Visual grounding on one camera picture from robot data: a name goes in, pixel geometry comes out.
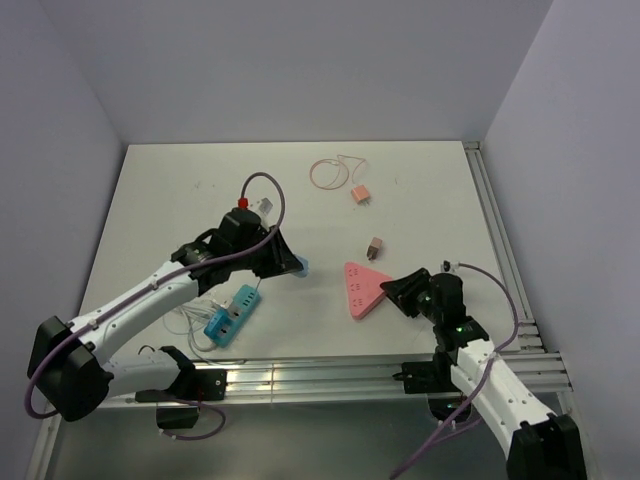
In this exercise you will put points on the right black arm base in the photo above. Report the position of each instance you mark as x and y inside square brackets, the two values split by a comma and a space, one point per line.
[431, 378]

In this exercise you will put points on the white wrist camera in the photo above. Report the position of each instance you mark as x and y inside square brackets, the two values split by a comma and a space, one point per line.
[448, 266]
[261, 207]

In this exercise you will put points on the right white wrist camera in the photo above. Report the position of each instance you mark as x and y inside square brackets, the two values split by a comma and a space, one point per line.
[448, 266]

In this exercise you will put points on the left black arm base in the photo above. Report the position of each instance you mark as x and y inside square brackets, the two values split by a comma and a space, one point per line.
[200, 385]

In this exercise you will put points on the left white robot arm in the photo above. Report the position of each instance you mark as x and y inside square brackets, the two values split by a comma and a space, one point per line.
[72, 363]

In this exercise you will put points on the pink USB charger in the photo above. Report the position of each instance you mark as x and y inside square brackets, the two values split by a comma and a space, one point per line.
[360, 195]

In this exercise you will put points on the brown small plug adapter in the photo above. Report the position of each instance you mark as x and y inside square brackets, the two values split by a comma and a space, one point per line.
[374, 249]

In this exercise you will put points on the teal power strip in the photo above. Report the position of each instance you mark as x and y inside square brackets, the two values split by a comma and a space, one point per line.
[240, 309]

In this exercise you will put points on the blue square plug adapter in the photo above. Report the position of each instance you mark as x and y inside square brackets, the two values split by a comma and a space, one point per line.
[217, 326]

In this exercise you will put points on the aluminium rail frame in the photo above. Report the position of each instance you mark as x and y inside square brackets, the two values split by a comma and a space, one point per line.
[301, 343]

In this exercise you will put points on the pink triangular power strip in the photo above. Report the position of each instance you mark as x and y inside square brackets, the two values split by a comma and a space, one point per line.
[363, 289]

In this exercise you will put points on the light blue USB charger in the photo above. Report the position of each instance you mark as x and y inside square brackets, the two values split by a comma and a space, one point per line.
[304, 270]

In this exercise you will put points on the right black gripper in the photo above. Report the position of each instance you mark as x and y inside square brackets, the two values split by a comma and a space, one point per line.
[403, 289]

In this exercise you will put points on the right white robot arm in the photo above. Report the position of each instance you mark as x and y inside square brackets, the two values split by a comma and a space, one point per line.
[537, 443]

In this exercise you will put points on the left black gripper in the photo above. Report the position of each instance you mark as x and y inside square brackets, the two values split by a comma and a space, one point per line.
[281, 260]

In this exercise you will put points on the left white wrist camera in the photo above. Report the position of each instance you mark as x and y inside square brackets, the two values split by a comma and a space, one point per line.
[261, 207]

